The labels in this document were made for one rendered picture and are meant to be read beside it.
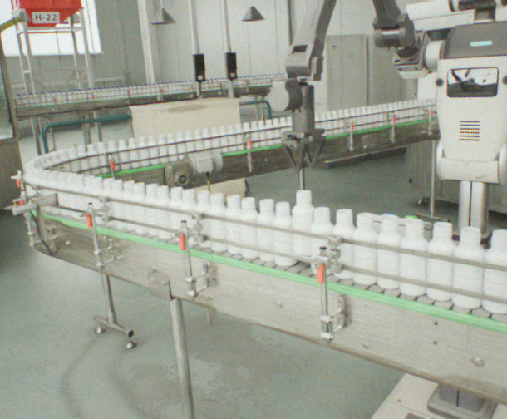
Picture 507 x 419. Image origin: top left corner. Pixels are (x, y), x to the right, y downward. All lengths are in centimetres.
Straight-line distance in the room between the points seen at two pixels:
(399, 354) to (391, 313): 10
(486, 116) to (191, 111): 429
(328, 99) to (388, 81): 125
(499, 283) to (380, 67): 709
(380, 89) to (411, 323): 704
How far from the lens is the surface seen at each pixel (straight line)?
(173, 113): 549
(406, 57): 175
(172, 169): 290
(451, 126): 166
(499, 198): 494
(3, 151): 659
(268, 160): 337
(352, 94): 766
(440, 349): 117
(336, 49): 743
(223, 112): 578
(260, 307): 139
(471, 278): 111
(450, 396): 203
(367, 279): 120
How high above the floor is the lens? 151
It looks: 15 degrees down
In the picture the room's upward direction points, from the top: 4 degrees counter-clockwise
